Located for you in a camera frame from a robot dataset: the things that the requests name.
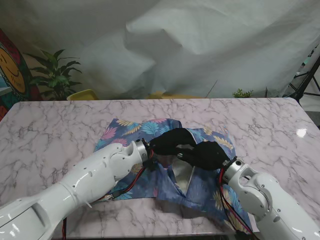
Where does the white pillow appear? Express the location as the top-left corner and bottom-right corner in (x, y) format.
(171, 161), (195, 195)

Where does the colourful smiley painted board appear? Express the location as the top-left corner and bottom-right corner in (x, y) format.
(0, 27), (42, 121)

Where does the black tripod stand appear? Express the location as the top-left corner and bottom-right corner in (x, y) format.
(287, 44), (320, 103)

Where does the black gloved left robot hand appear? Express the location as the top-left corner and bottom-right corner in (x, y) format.
(149, 127), (196, 157)

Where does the red black left arm cable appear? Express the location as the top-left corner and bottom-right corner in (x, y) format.
(61, 149), (156, 237)

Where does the yellow plastic chair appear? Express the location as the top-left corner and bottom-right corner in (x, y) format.
(66, 89), (99, 101)

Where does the red black arm cable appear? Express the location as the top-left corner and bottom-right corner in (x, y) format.
(217, 168), (253, 235)
(61, 149), (156, 237)

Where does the mustard yellow fabric item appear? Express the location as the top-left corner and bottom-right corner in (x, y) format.
(147, 91), (201, 99)

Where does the large green potted plant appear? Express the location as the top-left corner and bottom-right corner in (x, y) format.
(24, 49), (83, 101)

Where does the red black right arm cable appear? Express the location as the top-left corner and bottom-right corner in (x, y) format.
(217, 168), (253, 235)

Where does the blue leaf print pillowcase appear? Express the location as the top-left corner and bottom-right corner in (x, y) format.
(93, 117), (255, 235)

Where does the white backdrop sheet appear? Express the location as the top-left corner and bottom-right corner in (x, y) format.
(0, 0), (320, 100)

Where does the thin brown stick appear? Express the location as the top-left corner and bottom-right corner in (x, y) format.
(205, 79), (218, 98)

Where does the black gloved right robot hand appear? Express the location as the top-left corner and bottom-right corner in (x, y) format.
(176, 140), (231, 171)

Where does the small green plant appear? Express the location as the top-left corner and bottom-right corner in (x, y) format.
(231, 88), (255, 99)

